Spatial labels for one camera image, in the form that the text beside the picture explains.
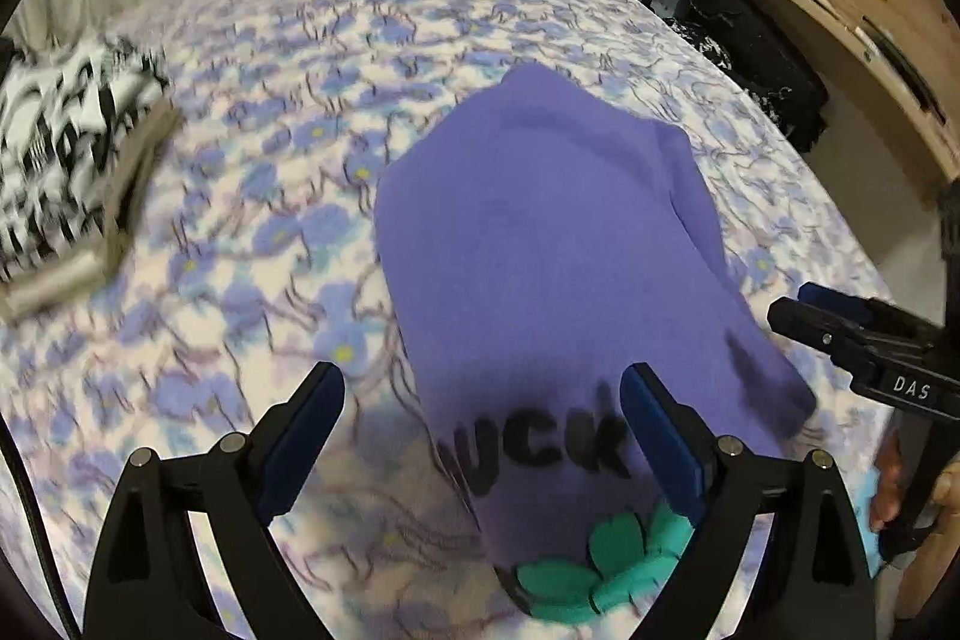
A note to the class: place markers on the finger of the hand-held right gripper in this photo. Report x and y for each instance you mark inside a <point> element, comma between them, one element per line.
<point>802,321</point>
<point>825,299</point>

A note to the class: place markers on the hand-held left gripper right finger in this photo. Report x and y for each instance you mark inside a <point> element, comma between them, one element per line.
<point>667,445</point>

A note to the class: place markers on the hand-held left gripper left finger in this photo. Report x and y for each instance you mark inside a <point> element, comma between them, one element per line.
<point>300,437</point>

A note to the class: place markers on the purple zip hoodie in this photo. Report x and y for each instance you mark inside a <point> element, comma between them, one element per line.
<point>540,235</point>

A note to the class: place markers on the person's right hand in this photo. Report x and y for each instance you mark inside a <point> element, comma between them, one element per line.
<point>889,482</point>

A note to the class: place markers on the black flat desk item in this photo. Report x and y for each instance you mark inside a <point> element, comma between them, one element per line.
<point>904,66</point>

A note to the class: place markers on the black bag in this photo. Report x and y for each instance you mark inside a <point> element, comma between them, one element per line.
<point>750,48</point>

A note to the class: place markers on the black white patterned cloth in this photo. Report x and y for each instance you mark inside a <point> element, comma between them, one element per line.
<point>697,40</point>

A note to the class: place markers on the beige folded garment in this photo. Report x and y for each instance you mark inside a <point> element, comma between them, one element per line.
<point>127,190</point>

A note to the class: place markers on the purple floral blanket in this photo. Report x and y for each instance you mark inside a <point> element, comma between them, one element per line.
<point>300,48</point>

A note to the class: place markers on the black white printed folded garment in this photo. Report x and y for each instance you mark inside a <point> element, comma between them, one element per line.
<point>60,123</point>

